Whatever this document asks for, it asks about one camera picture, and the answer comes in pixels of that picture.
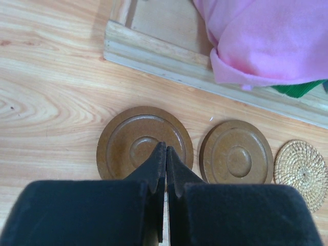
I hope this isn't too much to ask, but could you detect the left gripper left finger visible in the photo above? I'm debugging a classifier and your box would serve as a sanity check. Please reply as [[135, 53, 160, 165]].
[[1, 142, 166, 245]]

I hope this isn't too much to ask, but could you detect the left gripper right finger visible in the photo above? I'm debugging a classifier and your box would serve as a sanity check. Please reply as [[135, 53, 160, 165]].
[[166, 147, 322, 245]]

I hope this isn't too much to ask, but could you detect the woven rattan coaster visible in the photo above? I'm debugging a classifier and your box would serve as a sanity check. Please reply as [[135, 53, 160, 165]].
[[273, 140, 327, 213]]

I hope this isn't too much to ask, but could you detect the green garment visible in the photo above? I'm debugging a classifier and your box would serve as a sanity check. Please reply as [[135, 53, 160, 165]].
[[272, 79, 327, 98]]

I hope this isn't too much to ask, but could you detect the wooden clothes rack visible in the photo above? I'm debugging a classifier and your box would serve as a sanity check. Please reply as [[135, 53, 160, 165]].
[[104, 1, 327, 128]]

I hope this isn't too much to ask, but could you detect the pink shirt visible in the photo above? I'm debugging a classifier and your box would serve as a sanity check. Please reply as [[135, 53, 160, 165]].
[[194, 1, 327, 90]]

